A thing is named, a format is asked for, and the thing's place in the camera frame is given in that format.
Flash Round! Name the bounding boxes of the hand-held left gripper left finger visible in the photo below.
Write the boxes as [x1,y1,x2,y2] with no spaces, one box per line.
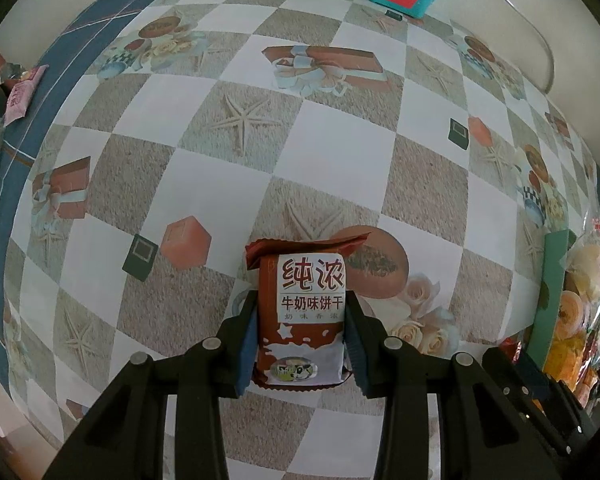
[42,287,261,480]

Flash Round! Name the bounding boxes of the yellow translucent snack packet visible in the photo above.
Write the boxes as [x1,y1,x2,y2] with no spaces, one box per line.
[545,330,598,396]

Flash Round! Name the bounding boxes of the small pink sachet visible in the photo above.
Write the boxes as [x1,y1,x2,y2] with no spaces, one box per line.
[2,65,48,126]

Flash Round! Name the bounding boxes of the red-white milk biscuit packet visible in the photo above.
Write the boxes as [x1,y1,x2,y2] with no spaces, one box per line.
[245,232,371,391]

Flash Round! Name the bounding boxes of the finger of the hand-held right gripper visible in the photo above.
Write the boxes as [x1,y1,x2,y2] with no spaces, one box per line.
[515,354,553,398]
[481,346,536,413]

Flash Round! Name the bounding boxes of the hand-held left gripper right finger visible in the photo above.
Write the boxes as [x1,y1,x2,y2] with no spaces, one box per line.
[344,292,556,480]

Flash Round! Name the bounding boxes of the shallow teal cardboard tray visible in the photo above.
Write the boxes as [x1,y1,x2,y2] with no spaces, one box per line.
[527,229,600,403]

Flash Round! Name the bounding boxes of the clear pastry packet green edge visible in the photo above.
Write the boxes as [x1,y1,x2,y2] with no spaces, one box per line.
[555,290,589,341]

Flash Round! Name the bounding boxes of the clear round bun packet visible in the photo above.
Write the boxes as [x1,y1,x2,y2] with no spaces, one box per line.
[567,220,600,296]

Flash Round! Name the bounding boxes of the white power cable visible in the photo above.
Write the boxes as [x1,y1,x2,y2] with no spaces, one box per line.
[481,0,557,95]

